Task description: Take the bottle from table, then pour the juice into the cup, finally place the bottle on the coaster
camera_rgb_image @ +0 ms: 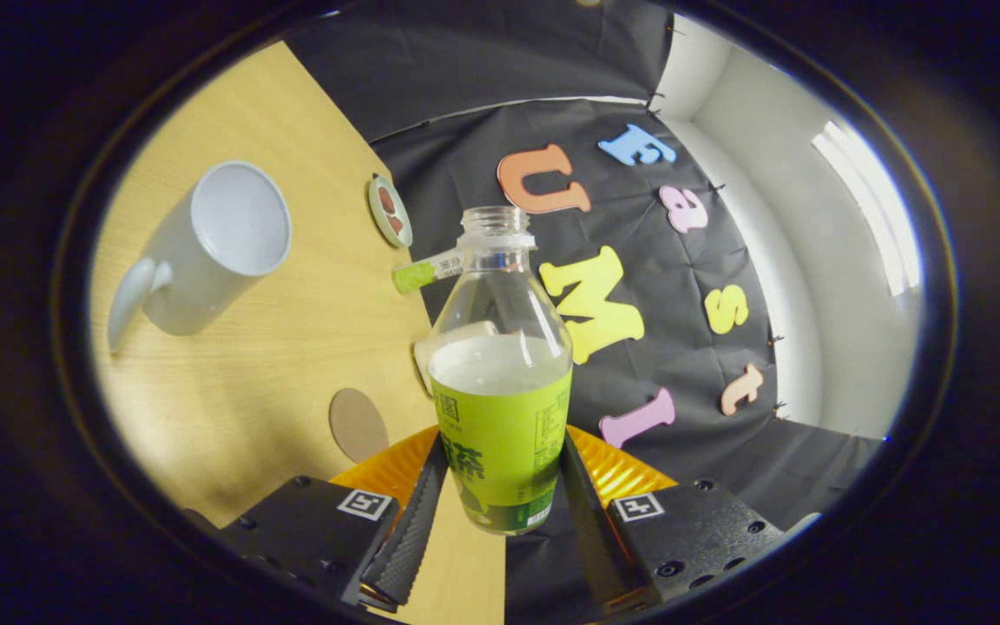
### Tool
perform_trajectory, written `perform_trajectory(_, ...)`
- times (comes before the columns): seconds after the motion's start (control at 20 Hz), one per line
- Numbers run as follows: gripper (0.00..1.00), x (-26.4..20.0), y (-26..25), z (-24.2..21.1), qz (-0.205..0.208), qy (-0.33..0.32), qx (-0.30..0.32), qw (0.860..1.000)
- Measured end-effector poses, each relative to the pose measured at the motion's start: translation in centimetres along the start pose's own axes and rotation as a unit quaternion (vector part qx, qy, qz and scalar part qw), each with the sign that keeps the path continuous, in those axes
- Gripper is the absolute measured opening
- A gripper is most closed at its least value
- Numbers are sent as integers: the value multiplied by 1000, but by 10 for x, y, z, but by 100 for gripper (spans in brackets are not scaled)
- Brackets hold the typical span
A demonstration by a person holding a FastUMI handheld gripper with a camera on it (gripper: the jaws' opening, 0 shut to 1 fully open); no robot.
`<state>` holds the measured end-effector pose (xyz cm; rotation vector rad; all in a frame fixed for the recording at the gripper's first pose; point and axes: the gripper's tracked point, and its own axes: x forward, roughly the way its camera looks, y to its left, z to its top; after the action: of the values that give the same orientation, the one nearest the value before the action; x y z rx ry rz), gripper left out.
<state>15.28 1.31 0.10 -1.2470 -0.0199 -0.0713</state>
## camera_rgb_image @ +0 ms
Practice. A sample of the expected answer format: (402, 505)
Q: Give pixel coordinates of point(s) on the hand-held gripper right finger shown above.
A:
(587, 521)

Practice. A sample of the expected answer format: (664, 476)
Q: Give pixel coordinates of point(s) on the small white green bottle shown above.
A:
(417, 275)

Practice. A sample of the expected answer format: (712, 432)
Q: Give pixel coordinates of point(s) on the green label juice bottle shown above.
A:
(500, 434)

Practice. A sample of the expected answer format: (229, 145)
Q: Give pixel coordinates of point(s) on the ceiling light panel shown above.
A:
(873, 204)

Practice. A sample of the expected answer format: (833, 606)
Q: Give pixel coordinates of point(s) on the round brown coaster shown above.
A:
(358, 425)

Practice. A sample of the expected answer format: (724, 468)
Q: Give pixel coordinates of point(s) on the white toaster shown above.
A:
(421, 356)

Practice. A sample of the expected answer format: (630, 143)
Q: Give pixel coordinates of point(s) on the wooden table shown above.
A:
(292, 347)

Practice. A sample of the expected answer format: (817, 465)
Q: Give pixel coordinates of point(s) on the pale blue cup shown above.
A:
(196, 286)

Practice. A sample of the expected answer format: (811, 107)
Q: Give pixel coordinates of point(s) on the pale green plate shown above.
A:
(404, 234)

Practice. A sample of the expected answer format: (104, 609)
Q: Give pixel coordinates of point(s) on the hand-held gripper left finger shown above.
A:
(413, 529)

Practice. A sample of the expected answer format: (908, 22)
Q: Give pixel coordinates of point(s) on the brown meat piece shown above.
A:
(386, 200)
(396, 224)

